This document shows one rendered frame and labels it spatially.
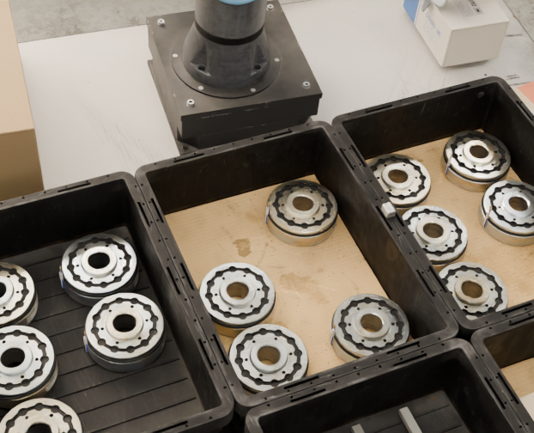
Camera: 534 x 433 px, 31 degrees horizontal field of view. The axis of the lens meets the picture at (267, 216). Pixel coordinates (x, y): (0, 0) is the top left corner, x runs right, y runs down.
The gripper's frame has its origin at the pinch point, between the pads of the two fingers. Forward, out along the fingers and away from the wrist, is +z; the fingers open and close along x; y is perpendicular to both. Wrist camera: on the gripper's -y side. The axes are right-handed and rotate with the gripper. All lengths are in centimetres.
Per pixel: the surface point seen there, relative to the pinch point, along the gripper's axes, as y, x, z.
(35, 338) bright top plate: 59, -88, -8
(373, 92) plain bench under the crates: 11.6, -20.2, 8.1
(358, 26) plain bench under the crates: -7.0, -16.0, 8.2
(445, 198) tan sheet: 49, -25, -5
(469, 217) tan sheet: 53, -23, -5
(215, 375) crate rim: 74, -69, -15
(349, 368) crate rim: 78, -54, -15
